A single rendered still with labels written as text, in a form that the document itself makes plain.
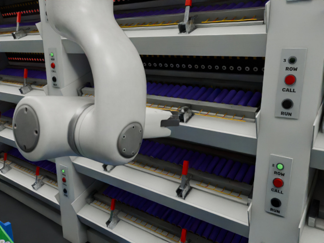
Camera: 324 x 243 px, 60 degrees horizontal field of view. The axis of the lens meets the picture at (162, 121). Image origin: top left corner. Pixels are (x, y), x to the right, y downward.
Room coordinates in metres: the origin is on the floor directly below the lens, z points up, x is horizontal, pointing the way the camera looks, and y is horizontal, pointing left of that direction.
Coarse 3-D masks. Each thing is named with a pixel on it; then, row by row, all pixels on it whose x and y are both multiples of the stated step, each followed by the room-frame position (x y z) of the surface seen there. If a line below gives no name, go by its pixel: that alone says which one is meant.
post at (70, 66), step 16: (48, 32) 0.91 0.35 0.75; (64, 48) 0.89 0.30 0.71; (48, 64) 0.92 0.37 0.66; (64, 64) 0.88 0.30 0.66; (80, 64) 0.93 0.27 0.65; (48, 80) 0.93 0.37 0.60; (64, 80) 0.88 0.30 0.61; (64, 160) 0.90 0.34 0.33; (80, 176) 0.90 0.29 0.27; (80, 192) 0.90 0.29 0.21; (64, 208) 0.92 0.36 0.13; (64, 224) 0.92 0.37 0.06; (80, 224) 0.89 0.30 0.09; (80, 240) 0.88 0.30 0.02
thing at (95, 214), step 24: (96, 192) 0.93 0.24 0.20; (120, 192) 0.91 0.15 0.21; (96, 216) 0.85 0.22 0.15; (120, 216) 0.82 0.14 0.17; (144, 216) 0.78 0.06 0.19; (168, 216) 0.78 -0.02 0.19; (192, 216) 0.75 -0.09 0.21; (120, 240) 0.76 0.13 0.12; (144, 240) 0.72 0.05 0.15; (168, 240) 0.70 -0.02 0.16; (192, 240) 0.68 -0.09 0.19; (216, 240) 0.66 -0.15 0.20; (240, 240) 0.67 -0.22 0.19
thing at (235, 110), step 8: (88, 88) 0.89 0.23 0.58; (152, 96) 0.74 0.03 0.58; (160, 96) 0.73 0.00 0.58; (152, 104) 0.73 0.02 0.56; (160, 104) 0.72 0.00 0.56; (168, 104) 0.71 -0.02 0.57; (176, 104) 0.69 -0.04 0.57; (184, 104) 0.67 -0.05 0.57; (192, 104) 0.66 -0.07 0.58; (200, 104) 0.65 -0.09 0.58; (208, 104) 0.64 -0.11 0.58; (216, 104) 0.63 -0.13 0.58; (224, 104) 0.63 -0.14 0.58; (208, 112) 0.63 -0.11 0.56; (216, 112) 0.63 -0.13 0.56; (224, 112) 0.62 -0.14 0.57; (232, 112) 0.60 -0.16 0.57; (240, 112) 0.59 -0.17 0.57; (248, 112) 0.58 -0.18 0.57; (240, 120) 0.58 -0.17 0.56
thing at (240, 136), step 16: (80, 80) 0.92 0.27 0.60; (240, 80) 0.72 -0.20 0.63; (256, 80) 0.70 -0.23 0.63; (256, 112) 0.56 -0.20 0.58; (176, 128) 0.64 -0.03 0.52; (192, 128) 0.61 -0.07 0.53; (208, 128) 0.59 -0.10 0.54; (224, 128) 0.58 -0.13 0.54; (240, 128) 0.57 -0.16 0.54; (256, 128) 0.52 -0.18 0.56; (208, 144) 0.60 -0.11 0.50; (224, 144) 0.58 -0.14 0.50; (240, 144) 0.55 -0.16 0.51; (256, 144) 0.53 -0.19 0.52
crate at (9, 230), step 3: (0, 222) 0.95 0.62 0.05; (6, 222) 0.91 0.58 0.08; (9, 222) 0.91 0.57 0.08; (0, 225) 0.95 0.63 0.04; (3, 225) 0.90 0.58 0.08; (6, 225) 0.89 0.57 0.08; (9, 225) 0.90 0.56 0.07; (3, 228) 0.94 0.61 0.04; (6, 228) 0.89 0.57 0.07; (9, 228) 0.90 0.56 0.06; (6, 231) 0.89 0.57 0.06; (9, 231) 0.90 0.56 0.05; (9, 234) 0.90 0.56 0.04; (12, 234) 0.91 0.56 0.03; (12, 237) 0.90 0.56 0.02; (12, 240) 0.90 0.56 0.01
